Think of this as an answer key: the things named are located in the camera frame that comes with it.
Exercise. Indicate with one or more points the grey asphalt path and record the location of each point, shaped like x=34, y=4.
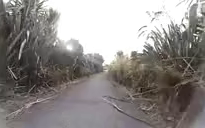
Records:
x=86, y=106

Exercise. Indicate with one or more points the tall flax bushes row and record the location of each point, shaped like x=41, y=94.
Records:
x=33, y=50
x=170, y=63

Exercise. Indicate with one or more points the grass and litter verge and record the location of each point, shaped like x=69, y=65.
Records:
x=33, y=98
x=136, y=106

